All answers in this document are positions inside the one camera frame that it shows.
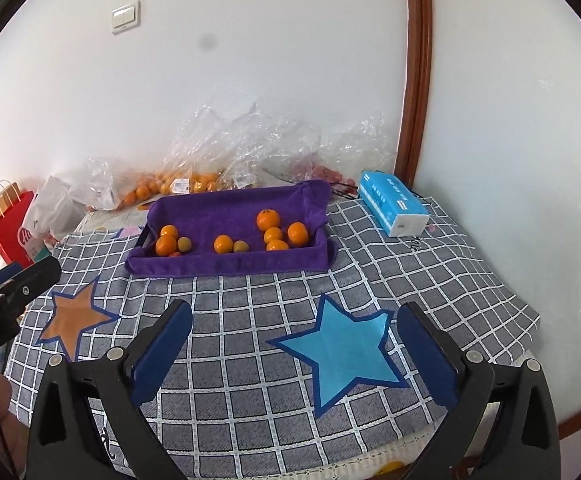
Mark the large orange with stem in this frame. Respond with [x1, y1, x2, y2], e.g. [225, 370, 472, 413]
[155, 234, 179, 257]

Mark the yellow-green small fruit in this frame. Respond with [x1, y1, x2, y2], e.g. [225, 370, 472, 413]
[178, 236, 193, 254]

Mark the oval orange fruit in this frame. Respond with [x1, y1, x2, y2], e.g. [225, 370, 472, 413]
[213, 234, 234, 255]

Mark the small mandarin orange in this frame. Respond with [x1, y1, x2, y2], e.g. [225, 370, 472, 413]
[256, 208, 282, 232]

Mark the person's left hand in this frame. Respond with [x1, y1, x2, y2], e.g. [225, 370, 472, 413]
[0, 375, 29, 474]

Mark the red paper bag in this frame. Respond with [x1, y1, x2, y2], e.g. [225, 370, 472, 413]
[0, 191, 50, 268]

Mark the white plastic bag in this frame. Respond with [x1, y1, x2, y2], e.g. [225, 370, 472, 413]
[22, 176, 85, 240]

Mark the clear bag of oranges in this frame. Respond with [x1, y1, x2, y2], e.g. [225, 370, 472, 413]
[67, 154, 172, 212]

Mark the grey checkered tablecloth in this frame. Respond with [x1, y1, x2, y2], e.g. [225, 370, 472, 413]
[2, 194, 542, 480]

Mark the purple towel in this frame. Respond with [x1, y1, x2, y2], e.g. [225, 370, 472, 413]
[126, 180, 337, 278]

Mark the blue tissue pack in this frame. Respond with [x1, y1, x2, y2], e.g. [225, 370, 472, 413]
[357, 171, 430, 237]

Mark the clear plastic bag centre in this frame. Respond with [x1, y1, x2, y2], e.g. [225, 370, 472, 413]
[162, 104, 321, 195]

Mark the clear bag red fruit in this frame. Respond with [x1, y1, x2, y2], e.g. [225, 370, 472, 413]
[288, 112, 397, 188]

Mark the white wall switch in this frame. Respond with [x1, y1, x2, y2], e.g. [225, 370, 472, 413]
[110, 0, 141, 35]

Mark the brown wooden door frame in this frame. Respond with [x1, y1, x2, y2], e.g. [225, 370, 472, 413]
[393, 0, 433, 188]

